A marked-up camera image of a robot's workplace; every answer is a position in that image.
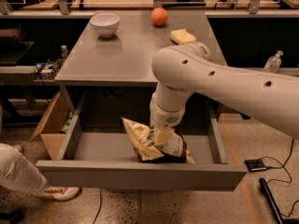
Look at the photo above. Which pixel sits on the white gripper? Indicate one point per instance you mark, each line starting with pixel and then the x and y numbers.
pixel 163 117

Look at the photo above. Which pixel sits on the brown and yellow chip bag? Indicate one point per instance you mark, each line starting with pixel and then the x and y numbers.
pixel 141 139

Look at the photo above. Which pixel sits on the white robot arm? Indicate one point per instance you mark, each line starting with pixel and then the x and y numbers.
pixel 182 70

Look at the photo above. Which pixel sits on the grey open drawer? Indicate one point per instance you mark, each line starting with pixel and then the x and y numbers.
pixel 96 157

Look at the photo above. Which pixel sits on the small black floor device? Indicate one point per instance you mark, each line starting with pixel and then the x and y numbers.
pixel 255 165

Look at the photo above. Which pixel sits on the yellow sponge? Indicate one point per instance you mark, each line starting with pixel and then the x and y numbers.
pixel 181 36

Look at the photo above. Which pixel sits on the cardboard box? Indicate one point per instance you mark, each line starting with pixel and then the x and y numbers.
pixel 49 128

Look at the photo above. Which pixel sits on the black stand leg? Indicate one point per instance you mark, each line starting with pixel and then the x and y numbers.
pixel 266 192

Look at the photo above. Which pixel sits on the white and red sneaker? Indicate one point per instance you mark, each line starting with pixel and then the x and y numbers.
pixel 58 193

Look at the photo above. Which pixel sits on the orange fruit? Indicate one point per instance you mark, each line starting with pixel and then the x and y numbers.
pixel 158 16

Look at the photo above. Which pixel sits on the white ceramic bowl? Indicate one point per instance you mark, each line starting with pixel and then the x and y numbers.
pixel 105 24

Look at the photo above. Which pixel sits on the small bottle on shelf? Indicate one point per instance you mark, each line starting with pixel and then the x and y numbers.
pixel 64 52

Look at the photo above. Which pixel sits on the clear plastic bottle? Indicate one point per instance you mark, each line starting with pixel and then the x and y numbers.
pixel 273 63

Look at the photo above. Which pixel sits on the person leg in white trousers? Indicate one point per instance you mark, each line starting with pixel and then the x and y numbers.
pixel 17 173

